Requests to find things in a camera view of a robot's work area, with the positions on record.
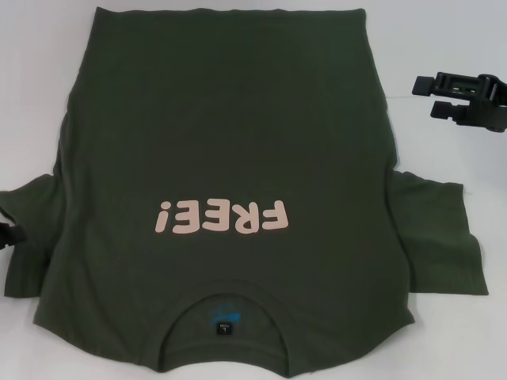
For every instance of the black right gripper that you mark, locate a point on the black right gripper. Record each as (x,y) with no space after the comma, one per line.
(487,103)

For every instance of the dark green FREE print T-shirt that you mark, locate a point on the dark green FREE print T-shirt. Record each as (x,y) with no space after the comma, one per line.
(237,130)

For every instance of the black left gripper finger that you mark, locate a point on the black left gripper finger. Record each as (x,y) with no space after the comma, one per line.
(10,235)

